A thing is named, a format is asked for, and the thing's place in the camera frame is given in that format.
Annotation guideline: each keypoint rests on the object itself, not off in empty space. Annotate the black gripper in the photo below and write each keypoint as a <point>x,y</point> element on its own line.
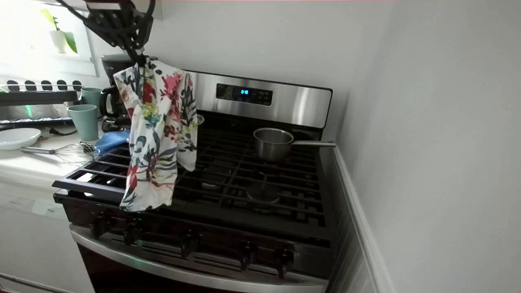
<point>121,24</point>

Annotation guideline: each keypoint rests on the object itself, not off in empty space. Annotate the floral tea towel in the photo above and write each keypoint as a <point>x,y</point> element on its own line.
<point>160,102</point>

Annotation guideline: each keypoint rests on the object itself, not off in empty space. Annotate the black gas stove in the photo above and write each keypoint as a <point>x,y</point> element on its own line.
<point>236,222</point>

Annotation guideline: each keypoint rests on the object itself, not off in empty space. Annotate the potted green plant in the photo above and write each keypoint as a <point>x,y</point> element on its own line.
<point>61,40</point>

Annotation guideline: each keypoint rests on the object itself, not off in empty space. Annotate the black coffee maker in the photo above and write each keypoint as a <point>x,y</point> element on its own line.
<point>111,107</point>

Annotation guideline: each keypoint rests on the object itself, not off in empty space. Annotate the light green plastic cup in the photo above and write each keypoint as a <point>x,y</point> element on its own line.
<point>85,121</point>

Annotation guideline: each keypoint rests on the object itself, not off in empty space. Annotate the blue dish cloth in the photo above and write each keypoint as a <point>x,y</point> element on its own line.
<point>109,141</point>

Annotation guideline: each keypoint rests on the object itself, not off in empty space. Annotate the silver toaster oven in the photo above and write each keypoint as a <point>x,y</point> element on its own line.
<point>44,103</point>

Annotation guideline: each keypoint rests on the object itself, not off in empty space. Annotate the white round plate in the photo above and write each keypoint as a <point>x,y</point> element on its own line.
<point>15,139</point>

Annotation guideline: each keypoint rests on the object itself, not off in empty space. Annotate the small steel saucepan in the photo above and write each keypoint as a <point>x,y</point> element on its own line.
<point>275,144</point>

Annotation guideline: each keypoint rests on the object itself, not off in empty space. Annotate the metal wire whisk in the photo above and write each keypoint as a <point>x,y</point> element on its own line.
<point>54,151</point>

